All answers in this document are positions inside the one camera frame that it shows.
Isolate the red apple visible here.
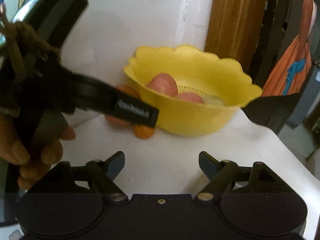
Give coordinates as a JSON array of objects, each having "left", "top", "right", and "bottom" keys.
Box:
[
  {"left": 177, "top": 92, "right": 204, "bottom": 103},
  {"left": 146, "top": 73, "right": 178, "bottom": 96}
]

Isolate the person's left hand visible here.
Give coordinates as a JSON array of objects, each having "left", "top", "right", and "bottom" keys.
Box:
[{"left": 1, "top": 113, "right": 75, "bottom": 190}]

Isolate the back kiwi with sticker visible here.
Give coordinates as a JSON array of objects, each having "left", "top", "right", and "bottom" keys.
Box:
[{"left": 104, "top": 84, "right": 141, "bottom": 127}]

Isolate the small orange kumquat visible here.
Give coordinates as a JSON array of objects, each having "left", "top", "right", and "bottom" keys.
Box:
[{"left": 133, "top": 125, "right": 155, "bottom": 139}]

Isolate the yellow plastic colander bowl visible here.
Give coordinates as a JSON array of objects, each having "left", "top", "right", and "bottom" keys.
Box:
[{"left": 123, "top": 44, "right": 262, "bottom": 137}]

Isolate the orange dress lady painting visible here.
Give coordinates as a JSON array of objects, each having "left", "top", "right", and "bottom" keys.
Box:
[{"left": 262, "top": 0, "right": 317, "bottom": 97}]

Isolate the dark grey appliance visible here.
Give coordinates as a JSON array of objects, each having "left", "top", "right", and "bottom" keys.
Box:
[{"left": 287, "top": 60, "right": 319, "bottom": 128}]

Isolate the brown wooden door frame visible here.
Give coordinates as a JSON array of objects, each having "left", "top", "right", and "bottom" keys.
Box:
[{"left": 204, "top": 0, "right": 267, "bottom": 73}]

